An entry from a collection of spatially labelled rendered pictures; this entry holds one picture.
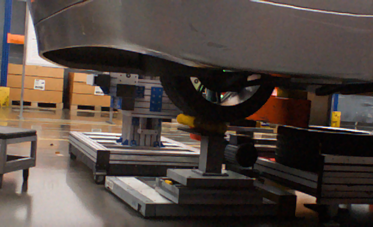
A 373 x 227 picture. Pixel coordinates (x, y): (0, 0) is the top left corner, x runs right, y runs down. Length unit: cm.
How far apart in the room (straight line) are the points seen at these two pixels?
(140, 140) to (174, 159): 38
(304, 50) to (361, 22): 17
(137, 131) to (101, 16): 284
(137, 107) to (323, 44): 283
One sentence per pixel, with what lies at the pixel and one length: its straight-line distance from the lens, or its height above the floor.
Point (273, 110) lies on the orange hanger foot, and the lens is 351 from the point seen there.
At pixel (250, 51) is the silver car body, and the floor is 78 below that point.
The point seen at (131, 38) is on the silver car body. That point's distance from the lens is 140.
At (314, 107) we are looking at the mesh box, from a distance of 1185.
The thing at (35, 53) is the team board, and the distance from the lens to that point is 951.
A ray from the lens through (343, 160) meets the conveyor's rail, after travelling 333.
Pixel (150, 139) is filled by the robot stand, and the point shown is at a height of 29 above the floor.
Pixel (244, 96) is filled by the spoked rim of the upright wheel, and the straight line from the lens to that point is 324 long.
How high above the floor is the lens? 69
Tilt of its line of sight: 3 degrees down
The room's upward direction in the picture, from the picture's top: 5 degrees clockwise
